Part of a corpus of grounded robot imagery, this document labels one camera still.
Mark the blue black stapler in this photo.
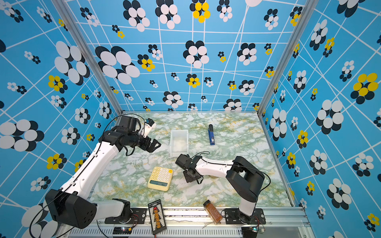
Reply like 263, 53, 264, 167
208, 124, 215, 145

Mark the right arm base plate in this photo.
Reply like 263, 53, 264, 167
224, 208, 267, 225

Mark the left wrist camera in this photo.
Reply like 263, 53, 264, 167
142, 118, 156, 138

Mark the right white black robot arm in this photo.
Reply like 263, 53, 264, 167
175, 154, 266, 224

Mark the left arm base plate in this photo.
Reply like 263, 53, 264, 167
105, 207, 147, 225

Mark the left controller board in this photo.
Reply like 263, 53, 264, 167
113, 227, 133, 235

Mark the aluminium front rail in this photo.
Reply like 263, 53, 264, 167
56, 207, 315, 238

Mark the white plastic bin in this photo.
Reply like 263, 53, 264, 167
170, 130, 189, 158

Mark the right controller board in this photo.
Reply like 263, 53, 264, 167
241, 227, 258, 238

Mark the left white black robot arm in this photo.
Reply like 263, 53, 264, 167
45, 114, 161, 229

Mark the controller board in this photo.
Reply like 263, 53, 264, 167
241, 227, 258, 238
113, 227, 133, 235

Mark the yellow calculator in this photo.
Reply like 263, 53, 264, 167
147, 167, 173, 191

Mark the brown spice bottle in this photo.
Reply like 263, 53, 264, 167
203, 200, 223, 225

